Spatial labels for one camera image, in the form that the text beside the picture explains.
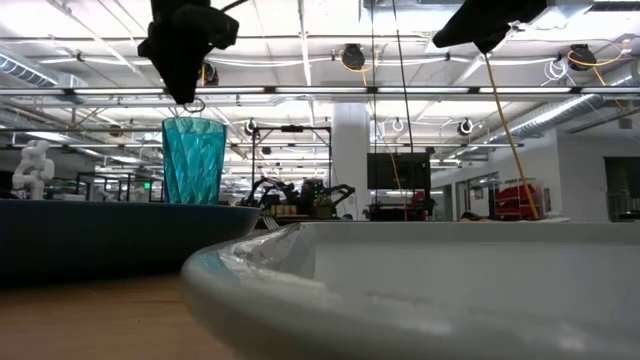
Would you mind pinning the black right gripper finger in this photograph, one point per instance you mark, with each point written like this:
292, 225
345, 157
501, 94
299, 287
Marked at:
480, 32

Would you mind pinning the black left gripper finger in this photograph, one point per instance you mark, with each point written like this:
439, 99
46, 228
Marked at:
177, 70

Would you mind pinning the teal faceted plastic cup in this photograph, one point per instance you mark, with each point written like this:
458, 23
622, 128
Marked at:
194, 160

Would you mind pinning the dark blue round plate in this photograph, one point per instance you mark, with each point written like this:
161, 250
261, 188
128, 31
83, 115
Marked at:
100, 235

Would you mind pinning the black background robot arm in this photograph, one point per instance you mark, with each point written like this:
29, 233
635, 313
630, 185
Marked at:
272, 189
340, 192

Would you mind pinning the grey plastic tray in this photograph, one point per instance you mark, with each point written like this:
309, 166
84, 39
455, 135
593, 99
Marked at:
425, 290

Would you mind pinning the long ceiling light strip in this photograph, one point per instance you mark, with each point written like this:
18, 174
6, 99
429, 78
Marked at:
320, 90

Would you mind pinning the red tool cart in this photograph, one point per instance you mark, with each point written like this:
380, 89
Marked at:
515, 200

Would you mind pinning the white building pillar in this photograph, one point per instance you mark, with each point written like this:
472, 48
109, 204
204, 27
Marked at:
351, 160

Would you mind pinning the silver ceiling air duct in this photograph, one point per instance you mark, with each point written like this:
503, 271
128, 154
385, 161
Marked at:
565, 112

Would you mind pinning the black background rig frame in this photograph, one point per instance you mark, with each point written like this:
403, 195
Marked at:
292, 129

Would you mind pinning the black wall monitor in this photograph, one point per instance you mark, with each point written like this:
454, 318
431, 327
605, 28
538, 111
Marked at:
398, 171

